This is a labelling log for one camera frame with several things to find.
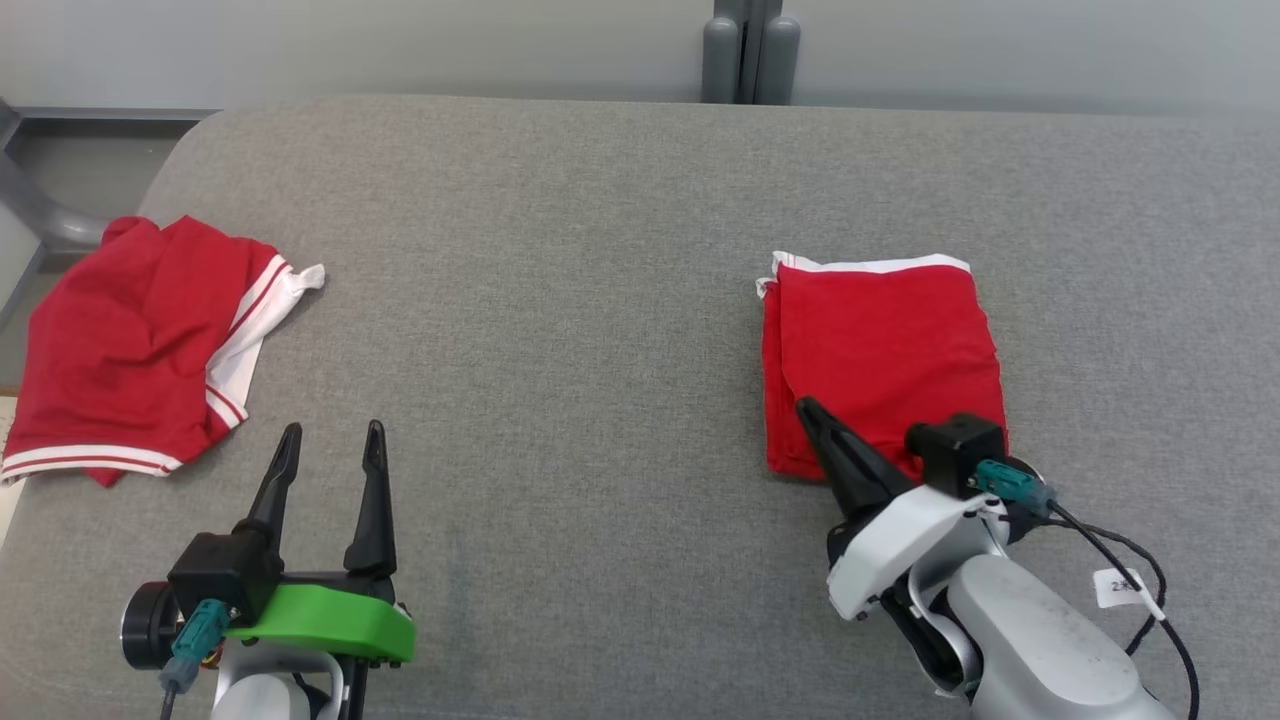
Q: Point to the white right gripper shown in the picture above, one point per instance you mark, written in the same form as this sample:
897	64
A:
900	545

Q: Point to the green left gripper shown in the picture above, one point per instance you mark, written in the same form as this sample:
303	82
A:
320	620

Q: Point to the red shorts with white trim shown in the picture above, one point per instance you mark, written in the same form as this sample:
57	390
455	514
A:
880	350

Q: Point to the red jersey with white trim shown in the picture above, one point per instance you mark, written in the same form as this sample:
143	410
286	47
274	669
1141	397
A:
120	350

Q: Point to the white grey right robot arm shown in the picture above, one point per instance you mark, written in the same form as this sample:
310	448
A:
1040	650

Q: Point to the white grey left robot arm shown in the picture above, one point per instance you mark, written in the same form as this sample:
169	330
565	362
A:
270	690

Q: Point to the grey fabric sofa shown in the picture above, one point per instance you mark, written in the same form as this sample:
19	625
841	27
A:
560	300

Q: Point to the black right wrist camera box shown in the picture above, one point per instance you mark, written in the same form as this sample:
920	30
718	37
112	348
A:
955	450

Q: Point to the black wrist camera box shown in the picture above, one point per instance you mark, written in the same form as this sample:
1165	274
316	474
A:
955	450
225	575

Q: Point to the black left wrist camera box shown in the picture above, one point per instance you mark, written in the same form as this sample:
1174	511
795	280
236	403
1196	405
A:
225	575

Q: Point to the grey wall skirting rail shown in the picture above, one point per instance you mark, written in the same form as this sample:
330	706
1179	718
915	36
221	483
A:
50	215

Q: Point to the grey partition post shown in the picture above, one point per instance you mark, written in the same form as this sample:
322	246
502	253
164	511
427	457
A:
750	50

